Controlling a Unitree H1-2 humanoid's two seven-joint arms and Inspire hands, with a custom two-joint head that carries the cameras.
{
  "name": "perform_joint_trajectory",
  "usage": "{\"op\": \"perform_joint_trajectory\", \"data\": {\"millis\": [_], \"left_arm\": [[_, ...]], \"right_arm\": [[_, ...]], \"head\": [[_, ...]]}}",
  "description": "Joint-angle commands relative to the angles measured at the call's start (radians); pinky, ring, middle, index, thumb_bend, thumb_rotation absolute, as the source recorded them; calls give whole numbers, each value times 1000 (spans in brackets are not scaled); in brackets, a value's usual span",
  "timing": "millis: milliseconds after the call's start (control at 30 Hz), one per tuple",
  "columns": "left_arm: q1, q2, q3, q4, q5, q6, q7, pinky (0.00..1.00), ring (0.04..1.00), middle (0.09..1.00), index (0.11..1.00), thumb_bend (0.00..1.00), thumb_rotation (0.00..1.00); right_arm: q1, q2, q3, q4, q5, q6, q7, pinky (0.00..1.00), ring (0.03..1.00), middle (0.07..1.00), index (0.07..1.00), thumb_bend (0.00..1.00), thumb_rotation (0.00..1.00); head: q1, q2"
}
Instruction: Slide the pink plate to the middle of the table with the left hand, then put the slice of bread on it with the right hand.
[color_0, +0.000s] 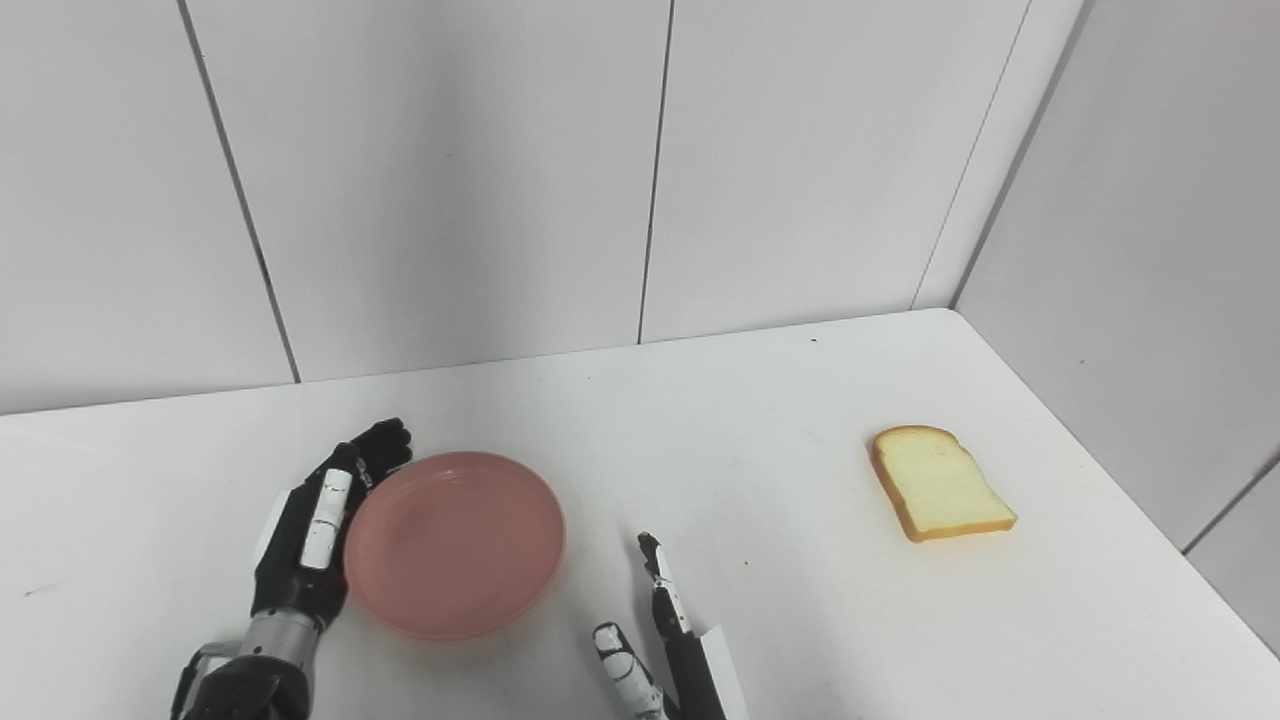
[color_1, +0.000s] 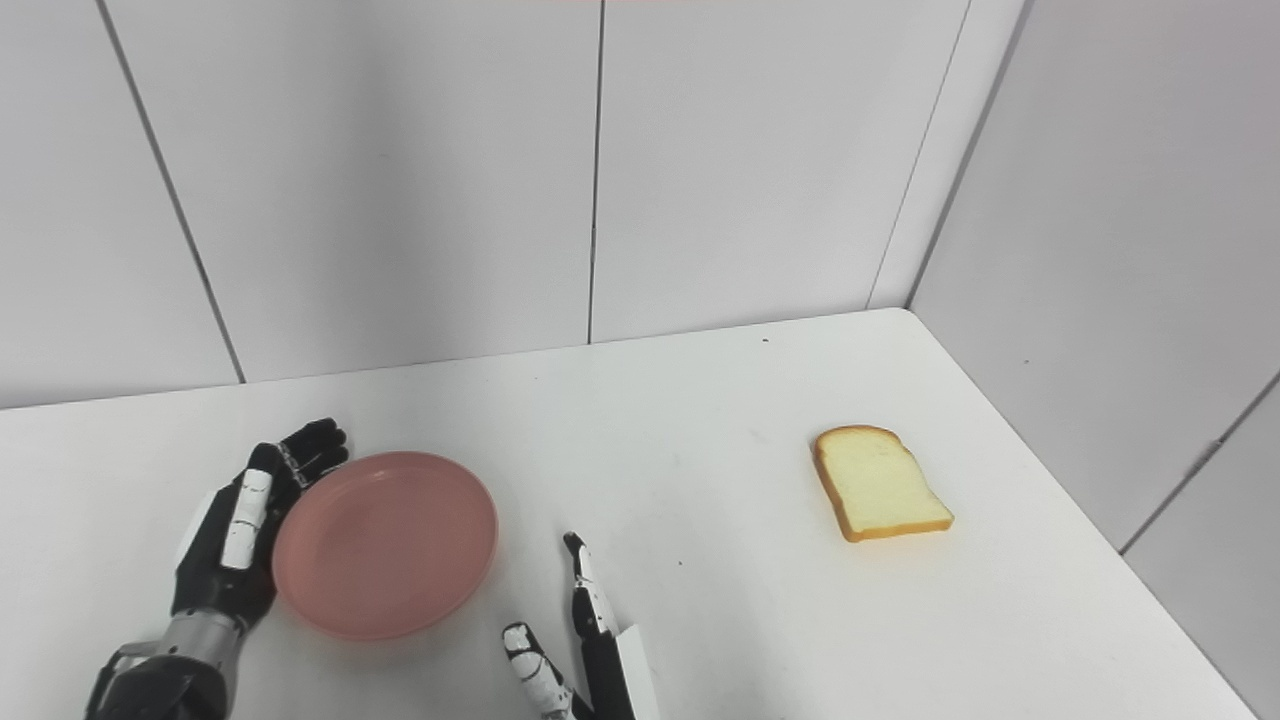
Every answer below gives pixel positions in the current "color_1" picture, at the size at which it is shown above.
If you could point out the slice of white bread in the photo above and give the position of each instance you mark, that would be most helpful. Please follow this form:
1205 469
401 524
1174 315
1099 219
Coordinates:
880 485

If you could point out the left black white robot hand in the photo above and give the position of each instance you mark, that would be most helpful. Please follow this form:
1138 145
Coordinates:
230 540

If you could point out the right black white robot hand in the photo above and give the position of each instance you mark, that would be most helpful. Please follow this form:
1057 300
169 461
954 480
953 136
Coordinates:
600 660

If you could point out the pink round plate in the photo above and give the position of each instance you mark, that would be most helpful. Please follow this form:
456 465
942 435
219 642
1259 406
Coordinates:
385 545

